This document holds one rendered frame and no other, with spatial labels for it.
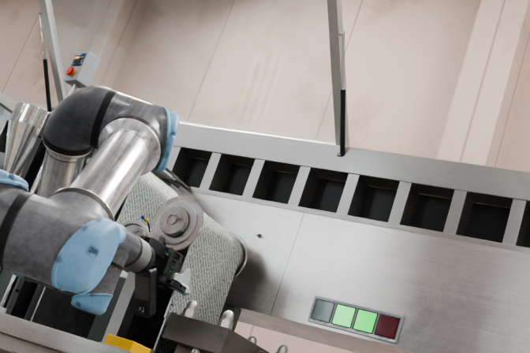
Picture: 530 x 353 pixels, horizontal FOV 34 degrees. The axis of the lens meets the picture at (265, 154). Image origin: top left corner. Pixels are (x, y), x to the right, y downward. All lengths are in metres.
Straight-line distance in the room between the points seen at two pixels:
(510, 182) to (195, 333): 0.88
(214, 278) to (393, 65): 3.86
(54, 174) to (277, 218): 0.89
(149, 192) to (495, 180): 0.91
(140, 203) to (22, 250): 1.11
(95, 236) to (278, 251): 1.21
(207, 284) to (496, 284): 0.71
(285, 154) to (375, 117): 3.29
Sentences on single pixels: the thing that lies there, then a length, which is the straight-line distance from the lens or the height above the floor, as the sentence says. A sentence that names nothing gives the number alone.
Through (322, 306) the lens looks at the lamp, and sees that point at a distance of 2.31.
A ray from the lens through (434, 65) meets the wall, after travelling 5.81.
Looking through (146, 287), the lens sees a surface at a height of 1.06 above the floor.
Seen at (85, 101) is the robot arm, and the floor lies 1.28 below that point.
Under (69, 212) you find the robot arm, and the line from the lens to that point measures 1.29.
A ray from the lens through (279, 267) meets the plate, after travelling 2.40.
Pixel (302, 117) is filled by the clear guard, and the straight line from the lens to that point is 2.55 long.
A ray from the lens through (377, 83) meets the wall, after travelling 5.93.
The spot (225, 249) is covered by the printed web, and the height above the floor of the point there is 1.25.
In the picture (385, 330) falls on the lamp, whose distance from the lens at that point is 2.24.
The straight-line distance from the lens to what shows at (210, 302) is 2.28.
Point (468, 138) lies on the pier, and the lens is 5.13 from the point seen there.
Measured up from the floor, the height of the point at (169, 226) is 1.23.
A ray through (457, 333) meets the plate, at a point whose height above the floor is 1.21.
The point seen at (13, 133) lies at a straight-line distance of 2.74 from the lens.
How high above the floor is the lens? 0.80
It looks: 18 degrees up
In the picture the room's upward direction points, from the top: 19 degrees clockwise
